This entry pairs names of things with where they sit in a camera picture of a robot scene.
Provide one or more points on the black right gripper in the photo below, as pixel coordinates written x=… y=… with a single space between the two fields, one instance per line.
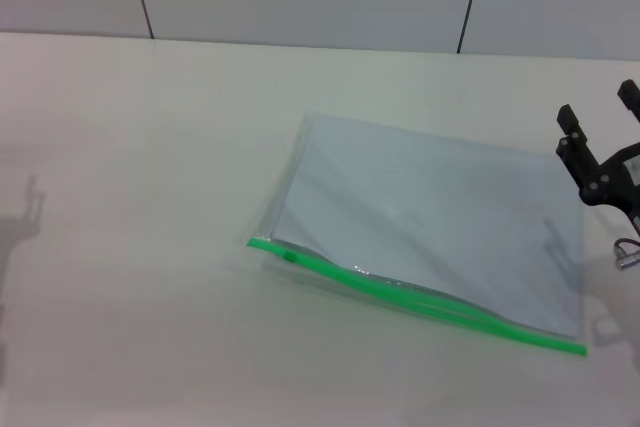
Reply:
x=617 y=177

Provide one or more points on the transparent green-zip document bag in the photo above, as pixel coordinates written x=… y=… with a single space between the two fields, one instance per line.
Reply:
x=425 y=207

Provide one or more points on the green zipper slider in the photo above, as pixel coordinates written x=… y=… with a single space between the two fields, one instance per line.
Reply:
x=289 y=257

